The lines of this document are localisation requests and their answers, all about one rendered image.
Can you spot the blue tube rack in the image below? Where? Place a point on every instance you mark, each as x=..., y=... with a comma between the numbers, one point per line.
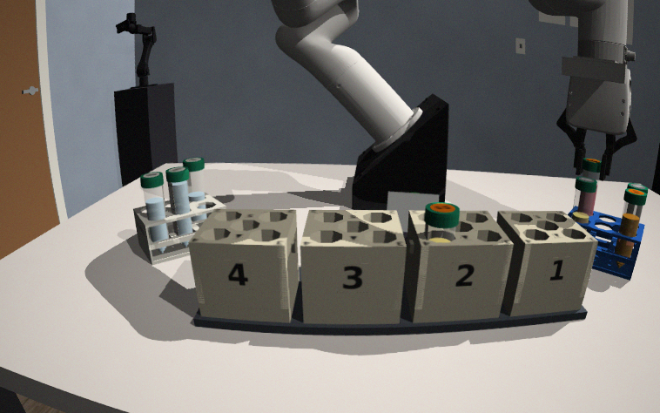
x=601, y=263

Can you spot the conical tube with pink liquid and green cap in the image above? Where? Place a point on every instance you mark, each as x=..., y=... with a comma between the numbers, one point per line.
x=591, y=169

